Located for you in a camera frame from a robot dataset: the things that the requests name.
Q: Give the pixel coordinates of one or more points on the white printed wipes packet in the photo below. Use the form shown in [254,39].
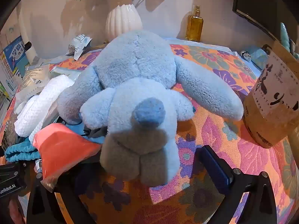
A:
[78,45]

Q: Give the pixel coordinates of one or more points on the grey knitted cloth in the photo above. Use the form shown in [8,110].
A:
[10,135]

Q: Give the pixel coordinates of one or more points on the amber glass bottle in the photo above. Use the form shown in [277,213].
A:
[193,28]

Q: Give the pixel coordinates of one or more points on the teal scrunchie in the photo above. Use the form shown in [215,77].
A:
[18,152]

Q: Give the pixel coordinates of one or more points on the white ribbed vase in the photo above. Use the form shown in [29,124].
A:
[121,21]

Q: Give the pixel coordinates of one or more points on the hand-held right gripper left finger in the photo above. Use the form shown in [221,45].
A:
[86,179]

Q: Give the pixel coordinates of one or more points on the bunch of pens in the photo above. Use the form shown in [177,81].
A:
[286,37]

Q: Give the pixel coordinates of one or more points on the black monitor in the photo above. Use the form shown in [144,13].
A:
[268,2]

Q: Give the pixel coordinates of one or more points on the blue plush toy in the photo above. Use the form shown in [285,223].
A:
[137,74]

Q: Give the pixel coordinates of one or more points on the orange packet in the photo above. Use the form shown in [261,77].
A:
[63,149]

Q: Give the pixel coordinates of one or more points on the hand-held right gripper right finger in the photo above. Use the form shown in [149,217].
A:
[215,168]

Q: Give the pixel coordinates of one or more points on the clear gauze packet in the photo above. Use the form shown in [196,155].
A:
[35,79]

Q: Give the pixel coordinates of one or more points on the bamboo pen holder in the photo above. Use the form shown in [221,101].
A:
[273,98]

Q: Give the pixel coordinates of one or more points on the blue cover book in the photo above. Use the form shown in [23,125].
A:
[14,53]

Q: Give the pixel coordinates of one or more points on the small keyring charm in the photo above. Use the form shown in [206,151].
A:
[245,56]

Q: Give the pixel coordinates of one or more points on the row of books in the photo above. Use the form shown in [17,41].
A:
[7,84]

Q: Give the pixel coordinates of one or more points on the white knitted cloth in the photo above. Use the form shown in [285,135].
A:
[46,98]

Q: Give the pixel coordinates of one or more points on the floral patterned cloth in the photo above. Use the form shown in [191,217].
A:
[210,133]

